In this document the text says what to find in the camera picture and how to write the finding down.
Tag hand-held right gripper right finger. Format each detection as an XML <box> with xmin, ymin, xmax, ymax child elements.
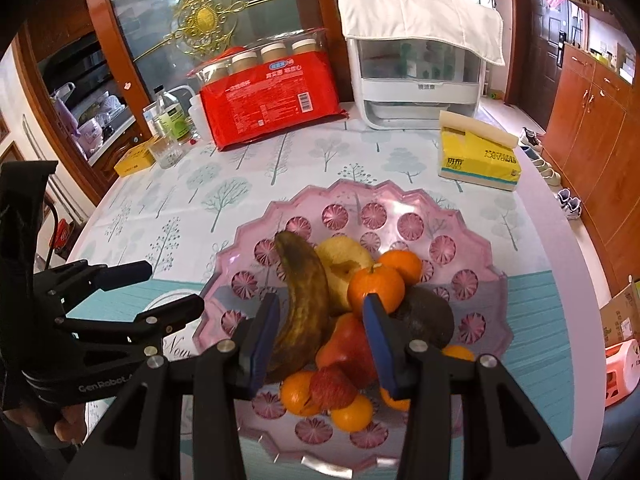
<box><xmin>362</xmin><ymin>294</ymin><xmax>581</xmax><ymax>480</ymax></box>

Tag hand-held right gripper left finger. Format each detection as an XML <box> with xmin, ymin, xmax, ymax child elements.
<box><xmin>62</xmin><ymin>292</ymin><xmax>282</xmax><ymax>480</ymax></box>

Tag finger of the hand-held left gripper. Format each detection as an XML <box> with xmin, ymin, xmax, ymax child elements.
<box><xmin>52</xmin><ymin>294</ymin><xmax>206</xmax><ymax>361</ymax></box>
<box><xmin>35</xmin><ymin>260</ymin><xmax>153</xmax><ymax>306</ymax></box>

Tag red apple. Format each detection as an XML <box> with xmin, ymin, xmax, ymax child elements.
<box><xmin>315</xmin><ymin>312</ymin><xmax>378</xmax><ymax>388</ymax></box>

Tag dark avocado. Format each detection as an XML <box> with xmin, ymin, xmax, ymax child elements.
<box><xmin>390</xmin><ymin>286</ymin><xmax>456</xmax><ymax>351</ymax></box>

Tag overripe brown banana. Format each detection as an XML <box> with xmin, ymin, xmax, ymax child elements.
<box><xmin>265</xmin><ymin>230</ymin><xmax>333</xmax><ymax>383</ymax></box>

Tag orange mandarin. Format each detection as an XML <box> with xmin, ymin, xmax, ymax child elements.
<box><xmin>280</xmin><ymin>371</ymin><xmax>321</xmax><ymax>417</ymax></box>
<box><xmin>379</xmin><ymin>385</ymin><xmax>412</xmax><ymax>412</ymax></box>
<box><xmin>330</xmin><ymin>394</ymin><xmax>375</xmax><ymax>433</ymax></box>
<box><xmin>347</xmin><ymin>264</ymin><xmax>406</xmax><ymax>318</ymax></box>
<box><xmin>376</xmin><ymin>250</ymin><xmax>423</xmax><ymax>286</ymax></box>
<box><xmin>442</xmin><ymin>344</ymin><xmax>476</xmax><ymax>363</ymax></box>

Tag red lychee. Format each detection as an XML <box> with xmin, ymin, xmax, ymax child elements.
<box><xmin>309</xmin><ymin>366</ymin><xmax>358</xmax><ymax>411</ymax></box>

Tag yellow bruised apple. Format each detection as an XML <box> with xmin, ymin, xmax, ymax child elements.
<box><xmin>315</xmin><ymin>236</ymin><xmax>376</xmax><ymax>313</ymax></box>

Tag pink plastic fruit bowl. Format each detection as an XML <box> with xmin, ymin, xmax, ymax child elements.
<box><xmin>192</xmin><ymin>178</ymin><xmax>515</xmax><ymax>480</ymax></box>

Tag person's left hand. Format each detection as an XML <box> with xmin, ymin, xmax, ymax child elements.
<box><xmin>2</xmin><ymin>402</ymin><xmax>87</xmax><ymax>448</ymax></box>

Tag red bucket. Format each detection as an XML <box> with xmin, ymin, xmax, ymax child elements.
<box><xmin>52</xmin><ymin>220</ymin><xmax>73</xmax><ymax>253</ymax></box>

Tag yellow cardboard box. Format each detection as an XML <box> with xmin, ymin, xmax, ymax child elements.
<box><xmin>114</xmin><ymin>142</ymin><xmax>157</xmax><ymax>177</ymax></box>

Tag wooden kitchen cabinet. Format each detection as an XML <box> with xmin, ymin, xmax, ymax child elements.
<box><xmin>85</xmin><ymin>125</ymin><xmax>151</xmax><ymax>191</ymax></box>

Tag clear drinking glass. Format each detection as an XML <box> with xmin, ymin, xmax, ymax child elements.
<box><xmin>152</xmin><ymin>134</ymin><xmax>185</xmax><ymax>170</ymax></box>

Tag teal striped table runner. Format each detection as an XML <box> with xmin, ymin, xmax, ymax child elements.
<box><xmin>65</xmin><ymin>267</ymin><xmax>568</xmax><ymax>461</ymax></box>

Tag small white carton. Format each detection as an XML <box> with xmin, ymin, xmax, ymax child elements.
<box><xmin>142</xmin><ymin>102</ymin><xmax>161</xmax><ymax>136</ymax></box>

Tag tree-print tablecloth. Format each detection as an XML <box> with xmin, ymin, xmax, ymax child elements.
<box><xmin>65</xmin><ymin>100</ymin><xmax>608</xmax><ymax>480</ymax></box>

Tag clear bottle green label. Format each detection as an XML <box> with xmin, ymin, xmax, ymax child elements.
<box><xmin>152</xmin><ymin>85</ymin><xmax>193</xmax><ymax>143</ymax></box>

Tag white squeeze bottle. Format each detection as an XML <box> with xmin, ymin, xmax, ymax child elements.
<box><xmin>167</xmin><ymin>85</ymin><xmax>213</xmax><ymax>142</ymax></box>

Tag yellow tissue pack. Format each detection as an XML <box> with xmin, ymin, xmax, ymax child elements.
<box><xmin>437</xmin><ymin>111</ymin><xmax>521</xmax><ymax>192</ymax></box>

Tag red paper cup pack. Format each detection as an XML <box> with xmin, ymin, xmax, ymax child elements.
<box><xmin>187</xmin><ymin>27</ymin><xmax>351</xmax><ymax>152</ymax></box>

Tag white sneakers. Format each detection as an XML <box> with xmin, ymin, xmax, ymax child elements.
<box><xmin>556</xmin><ymin>189</ymin><xmax>583</xmax><ymax>221</ymax></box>

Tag beige shoes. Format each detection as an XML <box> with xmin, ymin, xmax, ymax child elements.
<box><xmin>530</xmin><ymin>157</ymin><xmax>562</xmax><ymax>187</ymax></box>

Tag pink plastic stool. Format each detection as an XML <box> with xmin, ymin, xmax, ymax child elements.
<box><xmin>604</xmin><ymin>338</ymin><xmax>640</xmax><ymax>411</ymax></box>

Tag brown cardboard box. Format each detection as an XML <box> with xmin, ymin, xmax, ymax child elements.
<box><xmin>599</xmin><ymin>277</ymin><xmax>640</xmax><ymax>346</ymax></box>

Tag white countertop cabinet appliance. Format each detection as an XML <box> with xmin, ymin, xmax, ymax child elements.
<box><xmin>337</xmin><ymin>0</ymin><xmax>505</xmax><ymax>130</ymax></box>

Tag dark and white shoes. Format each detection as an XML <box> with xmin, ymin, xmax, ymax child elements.
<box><xmin>517</xmin><ymin>127</ymin><xmax>546</xmax><ymax>153</ymax></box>

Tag golden door ornament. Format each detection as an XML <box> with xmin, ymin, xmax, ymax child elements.
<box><xmin>132</xmin><ymin>0</ymin><xmax>313</xmax><ymax>61</ymax></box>

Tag brown wooden cabinet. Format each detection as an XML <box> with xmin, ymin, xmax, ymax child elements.
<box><xmin>542</xmin><ymin>42</ymin><xmax>640</xmax><ymax>291</ymax></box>

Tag dark entry door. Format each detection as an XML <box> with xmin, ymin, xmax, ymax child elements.
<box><xmin>510</xmin><ymin>0</ymin><xmax>571</xmax><ymax>126</ymax></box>

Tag white cloth cover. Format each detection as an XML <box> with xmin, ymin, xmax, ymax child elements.
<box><xmin>337</xmin><ymin>0</ymin><xmax>505</xmax><ymax>66</ymax></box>

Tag wooden wall shelf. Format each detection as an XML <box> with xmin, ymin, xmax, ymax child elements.
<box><xmin>567</xmin><ymin>0</ymin><xmax>640</xmax><ymax>83</ymax></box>

